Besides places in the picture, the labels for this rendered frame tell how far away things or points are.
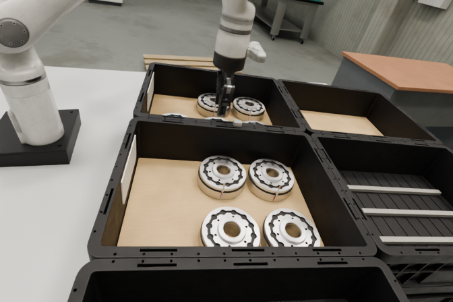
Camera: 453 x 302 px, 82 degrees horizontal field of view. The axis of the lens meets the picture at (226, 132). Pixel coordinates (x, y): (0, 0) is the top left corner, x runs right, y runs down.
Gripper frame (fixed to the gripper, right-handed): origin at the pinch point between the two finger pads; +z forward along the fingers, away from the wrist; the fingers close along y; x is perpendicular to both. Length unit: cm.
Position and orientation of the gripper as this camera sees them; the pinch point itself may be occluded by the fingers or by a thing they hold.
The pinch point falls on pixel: (220, 105)
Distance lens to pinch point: 68.0
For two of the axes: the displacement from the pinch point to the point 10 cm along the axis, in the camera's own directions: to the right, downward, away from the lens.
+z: -1.8, 8.0, 5.8
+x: 9.8, 0.8, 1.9
